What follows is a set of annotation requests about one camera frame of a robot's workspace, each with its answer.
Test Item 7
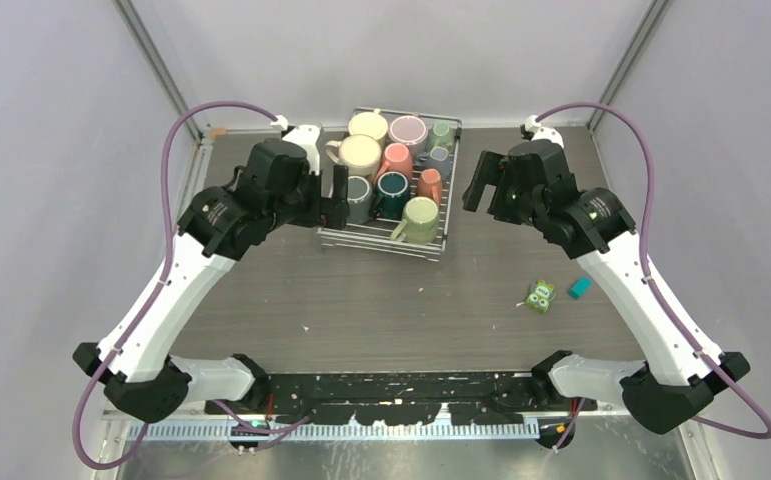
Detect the dark grey mug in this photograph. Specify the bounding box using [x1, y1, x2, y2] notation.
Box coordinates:
[347, 175, 373, 225]

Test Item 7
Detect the dark teal mug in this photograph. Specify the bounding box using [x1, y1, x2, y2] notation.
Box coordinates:
[374, 171, 411, 220]

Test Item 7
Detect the light green mug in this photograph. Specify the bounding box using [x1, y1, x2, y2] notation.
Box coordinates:
[390, 197, 439, 245]

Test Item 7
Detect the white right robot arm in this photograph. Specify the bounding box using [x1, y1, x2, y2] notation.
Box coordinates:
[462, 139, 750, 434]

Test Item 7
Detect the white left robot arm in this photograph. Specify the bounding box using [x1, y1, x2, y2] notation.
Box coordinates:
[73, 138, 349, 424]

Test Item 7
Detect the small blue grey cup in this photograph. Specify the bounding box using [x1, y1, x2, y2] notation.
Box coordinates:
[423, 146, 452, 182]

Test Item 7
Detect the small sage green cup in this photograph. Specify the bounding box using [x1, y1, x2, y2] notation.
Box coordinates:
[426, 121, 456, 152]

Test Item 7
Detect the cream mug front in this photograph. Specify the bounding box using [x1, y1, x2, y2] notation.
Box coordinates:
[325, 134, 382, 180]

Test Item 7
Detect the cream mug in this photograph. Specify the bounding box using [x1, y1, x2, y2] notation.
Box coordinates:
[348, 109, 389, 147]
[325, 134, 382, 180]

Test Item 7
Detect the salmon pink mug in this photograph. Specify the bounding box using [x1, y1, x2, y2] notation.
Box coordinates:
[374, 143, 413, 182]

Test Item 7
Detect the mauve pink mug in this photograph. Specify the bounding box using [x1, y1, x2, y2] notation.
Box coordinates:
[388, 115, 428, 158]

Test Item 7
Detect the cream mug back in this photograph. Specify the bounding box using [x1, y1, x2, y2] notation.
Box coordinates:
[348, 109, 389, 147]

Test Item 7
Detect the green toy monster block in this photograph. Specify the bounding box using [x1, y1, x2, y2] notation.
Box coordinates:
[525, 280, 556, 314]

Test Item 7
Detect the teal toy block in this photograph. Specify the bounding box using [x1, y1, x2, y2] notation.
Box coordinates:
[568, 277, 592, 299]

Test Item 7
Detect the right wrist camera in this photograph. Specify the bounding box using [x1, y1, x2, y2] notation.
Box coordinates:
[520, 115, 564, 148]

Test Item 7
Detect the metal wire dish rack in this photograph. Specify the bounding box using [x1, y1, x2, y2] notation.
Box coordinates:
[317, 108, 462, 261]

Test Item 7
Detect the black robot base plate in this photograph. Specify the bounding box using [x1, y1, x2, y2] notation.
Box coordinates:
[225, 371, 577, 426]

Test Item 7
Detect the aluminium front rail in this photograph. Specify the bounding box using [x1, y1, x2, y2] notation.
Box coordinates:
[144, 410, 541, 442]

